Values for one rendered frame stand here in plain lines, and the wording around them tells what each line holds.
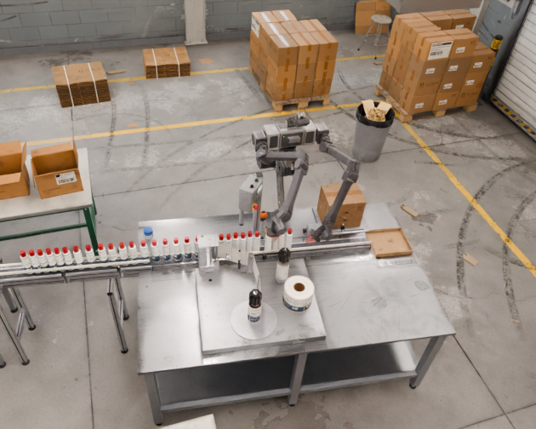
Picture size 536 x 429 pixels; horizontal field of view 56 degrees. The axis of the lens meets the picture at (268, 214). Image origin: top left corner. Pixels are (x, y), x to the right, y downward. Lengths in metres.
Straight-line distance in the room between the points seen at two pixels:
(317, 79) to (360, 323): 4.15
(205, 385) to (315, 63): 4.42
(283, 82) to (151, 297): 3.98
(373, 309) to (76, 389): 2.31
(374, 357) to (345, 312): 0.69
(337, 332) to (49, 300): 2.57
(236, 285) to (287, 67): 3.78
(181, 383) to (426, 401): 1.89
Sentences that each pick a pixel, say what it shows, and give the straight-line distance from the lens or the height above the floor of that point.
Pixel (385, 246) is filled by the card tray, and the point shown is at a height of 0.83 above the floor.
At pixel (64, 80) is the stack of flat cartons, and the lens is 7.14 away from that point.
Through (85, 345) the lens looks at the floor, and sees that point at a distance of 4.46.
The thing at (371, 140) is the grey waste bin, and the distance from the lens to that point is 6.03.
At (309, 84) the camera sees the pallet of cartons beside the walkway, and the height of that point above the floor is 0.34.
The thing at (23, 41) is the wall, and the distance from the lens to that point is 8.58.
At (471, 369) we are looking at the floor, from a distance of 4.64.
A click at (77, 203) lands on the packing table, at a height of 0.78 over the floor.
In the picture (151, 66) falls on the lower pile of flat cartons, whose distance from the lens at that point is 7.55.
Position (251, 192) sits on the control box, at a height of 1.47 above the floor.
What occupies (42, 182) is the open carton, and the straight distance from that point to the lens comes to 4.44.
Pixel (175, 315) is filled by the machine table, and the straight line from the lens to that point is 3.47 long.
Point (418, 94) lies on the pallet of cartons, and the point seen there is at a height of 0.44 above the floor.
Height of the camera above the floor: 3.66
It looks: 44 degrees down
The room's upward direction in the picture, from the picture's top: 5 degrees clockwise
